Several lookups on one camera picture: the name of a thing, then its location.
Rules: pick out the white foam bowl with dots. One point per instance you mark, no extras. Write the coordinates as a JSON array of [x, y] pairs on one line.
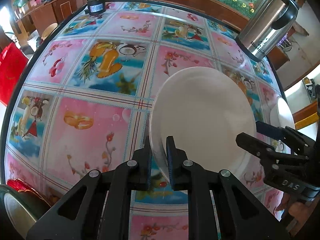
[[280, 115], [204, 111]]

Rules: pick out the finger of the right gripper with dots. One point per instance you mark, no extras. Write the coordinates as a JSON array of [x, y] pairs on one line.
[[266, 152], [292, 138]]

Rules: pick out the right hand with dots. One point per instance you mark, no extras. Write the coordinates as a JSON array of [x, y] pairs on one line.
[[299, 211]]

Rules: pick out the cream plastic bowl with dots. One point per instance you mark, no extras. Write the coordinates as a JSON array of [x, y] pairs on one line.
[[19, 217]]

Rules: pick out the green plastic bowl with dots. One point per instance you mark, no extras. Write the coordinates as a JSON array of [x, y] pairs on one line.
[[34, 205]]

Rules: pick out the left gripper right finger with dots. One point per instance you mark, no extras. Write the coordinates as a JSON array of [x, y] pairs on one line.
[[219, 205]]

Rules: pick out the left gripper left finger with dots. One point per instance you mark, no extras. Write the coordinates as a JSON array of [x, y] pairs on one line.
[[98, 205]]

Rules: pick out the red glass plate gold rim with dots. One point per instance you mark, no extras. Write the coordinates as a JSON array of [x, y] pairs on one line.
[[21, 186]]

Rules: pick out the black small motor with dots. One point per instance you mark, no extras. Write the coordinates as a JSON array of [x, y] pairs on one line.
[[95, 7]]

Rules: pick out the red plastic basket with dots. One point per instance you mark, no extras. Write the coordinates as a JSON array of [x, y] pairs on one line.
[[13, 62]]

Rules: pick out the steel thermos jug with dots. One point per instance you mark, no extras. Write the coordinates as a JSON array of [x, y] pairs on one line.
[[269, 24]]

